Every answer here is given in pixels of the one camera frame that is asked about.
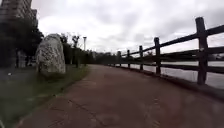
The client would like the pale water surface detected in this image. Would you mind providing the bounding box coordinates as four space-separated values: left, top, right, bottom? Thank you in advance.
120 60 224 90

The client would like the grass strip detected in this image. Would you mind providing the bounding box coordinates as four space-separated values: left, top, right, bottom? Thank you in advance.
0 64 90 128

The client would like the row of dark trees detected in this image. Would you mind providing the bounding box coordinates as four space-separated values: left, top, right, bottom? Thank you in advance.
0 19 118 69

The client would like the reddish brown paved path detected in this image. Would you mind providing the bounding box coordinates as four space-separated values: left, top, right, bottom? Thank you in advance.
14 63 224 128

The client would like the large grey standing boulder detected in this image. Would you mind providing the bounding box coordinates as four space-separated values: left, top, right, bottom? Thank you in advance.
35 33 67 76

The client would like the dark wooden rail fence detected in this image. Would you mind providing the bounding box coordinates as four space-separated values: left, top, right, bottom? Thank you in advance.
105 16 224 86

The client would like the tall grey building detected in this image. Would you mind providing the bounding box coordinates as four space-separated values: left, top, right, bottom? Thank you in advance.
0 0 39 29

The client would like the lamp post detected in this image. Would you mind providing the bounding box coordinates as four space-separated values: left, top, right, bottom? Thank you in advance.
82 36 88 52

